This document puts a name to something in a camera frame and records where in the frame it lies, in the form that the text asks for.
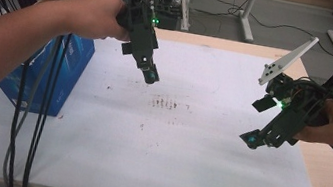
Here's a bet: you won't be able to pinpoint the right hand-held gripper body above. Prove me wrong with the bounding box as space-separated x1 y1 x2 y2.
246 28 333 157

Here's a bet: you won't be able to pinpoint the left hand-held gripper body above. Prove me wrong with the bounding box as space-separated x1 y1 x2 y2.
105 0 194 76

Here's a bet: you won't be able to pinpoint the blue cardboard box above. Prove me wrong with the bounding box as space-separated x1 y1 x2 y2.
0 0 104 122

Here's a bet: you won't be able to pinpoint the person's left hand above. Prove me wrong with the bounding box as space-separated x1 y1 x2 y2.
58 0 137 46

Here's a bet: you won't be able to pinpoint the white table mat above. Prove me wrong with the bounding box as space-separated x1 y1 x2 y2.
0 13 333 187

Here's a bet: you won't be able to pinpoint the black floor cable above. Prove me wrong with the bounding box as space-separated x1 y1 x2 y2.
202 0 333 57

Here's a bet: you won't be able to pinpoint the left gripper black cables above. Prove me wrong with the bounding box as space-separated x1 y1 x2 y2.
0 26 74 187

